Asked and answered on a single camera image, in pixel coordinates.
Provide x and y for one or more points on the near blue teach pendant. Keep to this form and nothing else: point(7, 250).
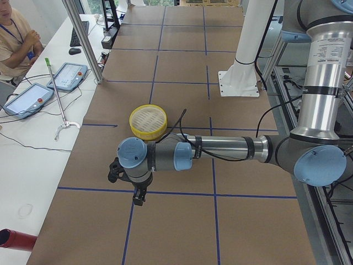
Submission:
point(29, 101)

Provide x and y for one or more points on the aluminium frame rack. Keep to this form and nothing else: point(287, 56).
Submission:
point(311, 151)

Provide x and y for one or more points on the seated person beige shirt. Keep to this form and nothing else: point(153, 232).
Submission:
point(20, 44)

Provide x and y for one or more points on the yellow plastic steamer basket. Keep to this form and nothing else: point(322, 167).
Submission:
point(148, 122)

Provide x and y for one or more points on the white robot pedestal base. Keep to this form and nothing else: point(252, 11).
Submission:
point(240, 79)

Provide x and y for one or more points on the black computer mouse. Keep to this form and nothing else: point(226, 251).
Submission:
point(74, 51)

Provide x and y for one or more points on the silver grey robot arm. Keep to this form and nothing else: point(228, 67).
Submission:
point(178, 151)

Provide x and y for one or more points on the far blue teach pendant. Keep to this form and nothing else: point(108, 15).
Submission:
point(69, 76)

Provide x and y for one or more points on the blue teach pendant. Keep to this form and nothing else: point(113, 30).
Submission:
point(69, 76)
point(29, 101)

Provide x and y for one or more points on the red cylinder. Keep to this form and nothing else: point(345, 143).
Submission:
point(17, 240)

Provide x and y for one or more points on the black power supply box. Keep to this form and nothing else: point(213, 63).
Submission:
point(109, 38)

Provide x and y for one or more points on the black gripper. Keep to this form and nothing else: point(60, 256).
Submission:
point(142, 186)

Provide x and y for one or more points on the metal reacher grabber tool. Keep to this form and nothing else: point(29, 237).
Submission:
point(66, 123)

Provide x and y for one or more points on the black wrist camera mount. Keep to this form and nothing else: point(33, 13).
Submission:
point(116, 171)

